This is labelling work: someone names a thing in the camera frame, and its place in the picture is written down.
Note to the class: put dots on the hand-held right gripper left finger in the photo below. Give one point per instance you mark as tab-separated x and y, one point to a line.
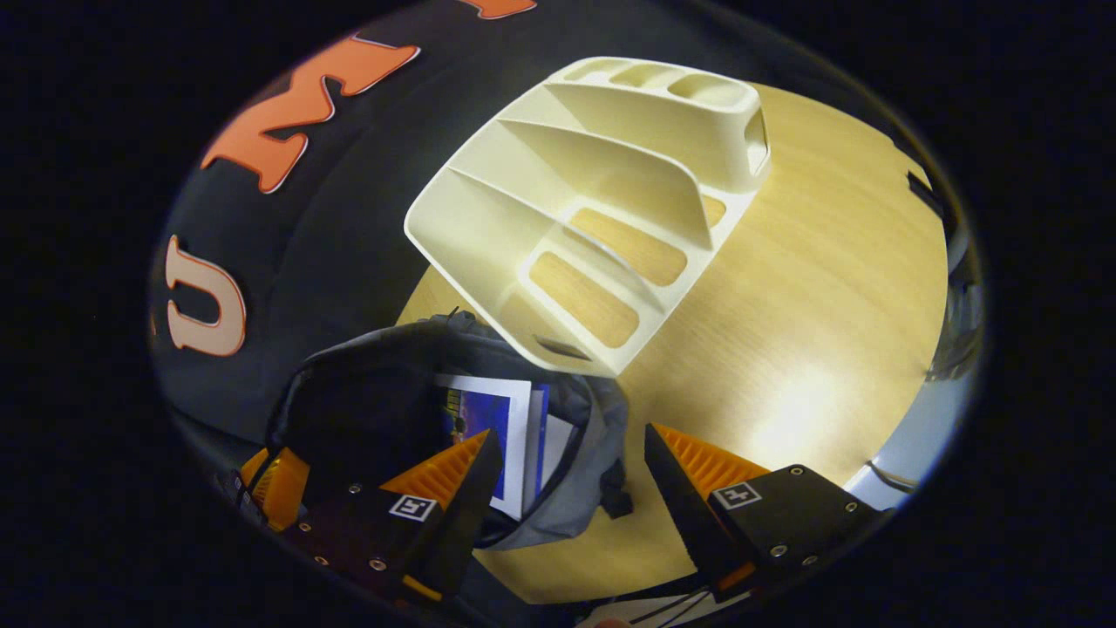
466	515

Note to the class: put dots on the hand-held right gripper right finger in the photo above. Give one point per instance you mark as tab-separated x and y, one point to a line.
680	506

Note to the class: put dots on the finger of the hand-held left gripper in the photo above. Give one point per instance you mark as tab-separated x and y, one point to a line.
283	488

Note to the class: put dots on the blue cover book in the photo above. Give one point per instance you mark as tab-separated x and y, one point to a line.
479	436

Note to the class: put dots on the grey schoolbag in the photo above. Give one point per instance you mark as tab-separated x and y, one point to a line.
575	506

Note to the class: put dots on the white bookshelf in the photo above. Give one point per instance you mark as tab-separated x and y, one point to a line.
628	131

